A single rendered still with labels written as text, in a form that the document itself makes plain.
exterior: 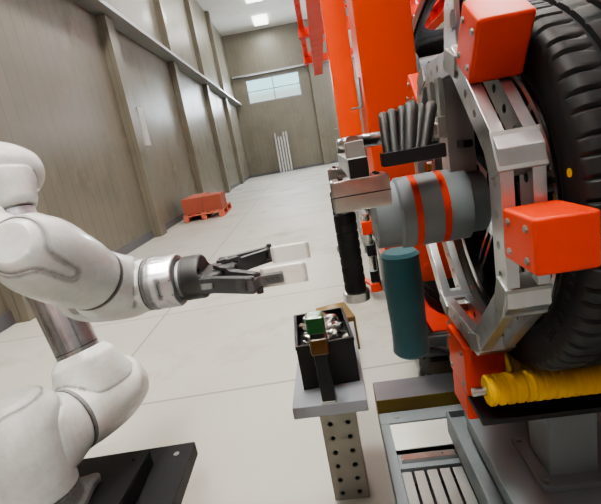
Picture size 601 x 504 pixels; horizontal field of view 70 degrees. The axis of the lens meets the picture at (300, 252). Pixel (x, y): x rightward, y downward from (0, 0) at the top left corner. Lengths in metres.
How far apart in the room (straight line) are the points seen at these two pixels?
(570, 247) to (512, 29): 0.30
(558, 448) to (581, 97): 0.75
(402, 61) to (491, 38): 0.71
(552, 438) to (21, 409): 1.08
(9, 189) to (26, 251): 0.61
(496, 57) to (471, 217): 0.28
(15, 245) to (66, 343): 0.58
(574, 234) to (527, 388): 0.40
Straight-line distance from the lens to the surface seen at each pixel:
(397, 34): 1.38
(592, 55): 0.69
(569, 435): 1.12
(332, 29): 3.36
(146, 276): 0.73
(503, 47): 0.69
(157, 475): 1.23
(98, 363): 1.14
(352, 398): 1.02
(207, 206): 8.44
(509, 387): 0.89
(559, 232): 0.57
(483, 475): 1.29
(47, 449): 1.05
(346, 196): 0.66
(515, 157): 0.63
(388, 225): 0.81
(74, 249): 0.62
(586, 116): 0.63
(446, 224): 0.83
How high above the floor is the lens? 1.01
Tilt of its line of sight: 14 degrees down
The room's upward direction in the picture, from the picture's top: 10 degrees counter-clockwise
